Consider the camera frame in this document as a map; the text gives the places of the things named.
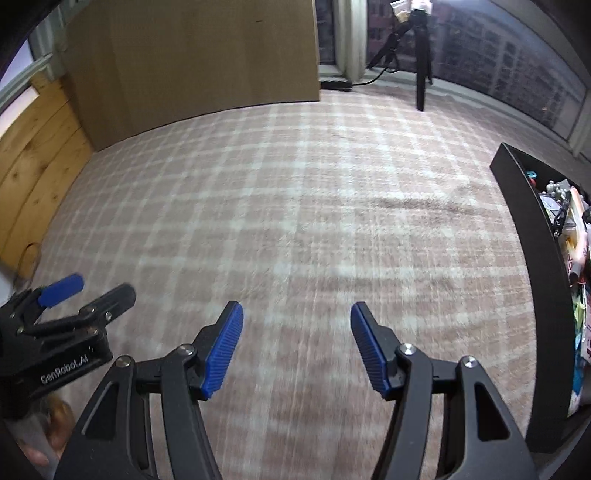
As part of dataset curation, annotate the pine wood panel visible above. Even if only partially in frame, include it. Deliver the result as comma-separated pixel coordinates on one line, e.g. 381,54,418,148
0,76,96,274

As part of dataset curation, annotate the black cable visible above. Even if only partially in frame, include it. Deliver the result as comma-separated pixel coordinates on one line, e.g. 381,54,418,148
352,65,400,88

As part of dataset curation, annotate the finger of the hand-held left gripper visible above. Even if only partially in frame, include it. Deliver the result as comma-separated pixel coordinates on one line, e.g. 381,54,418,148
0,273,86,333
18,283,137,340

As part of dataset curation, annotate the plaid pink carpet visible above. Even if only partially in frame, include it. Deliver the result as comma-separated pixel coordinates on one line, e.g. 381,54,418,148
0,85,591,480

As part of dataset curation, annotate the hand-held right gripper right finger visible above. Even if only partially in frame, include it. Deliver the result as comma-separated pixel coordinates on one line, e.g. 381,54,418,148
350,301,541,480

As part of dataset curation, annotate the person's left hand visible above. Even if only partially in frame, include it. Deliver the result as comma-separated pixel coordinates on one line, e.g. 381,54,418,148
21,398,77,468

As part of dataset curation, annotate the black tray container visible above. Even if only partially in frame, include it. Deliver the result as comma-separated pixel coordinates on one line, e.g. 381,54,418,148
489,142,591,455

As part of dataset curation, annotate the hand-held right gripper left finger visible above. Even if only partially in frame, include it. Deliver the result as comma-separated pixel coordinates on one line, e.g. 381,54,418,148
53,300,245,480

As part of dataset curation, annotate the large glass window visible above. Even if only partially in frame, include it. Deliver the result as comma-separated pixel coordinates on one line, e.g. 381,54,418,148
316,0,591,153

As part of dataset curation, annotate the wooden cabinet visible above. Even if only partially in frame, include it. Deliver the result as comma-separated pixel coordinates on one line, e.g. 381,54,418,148
60,0,322,153

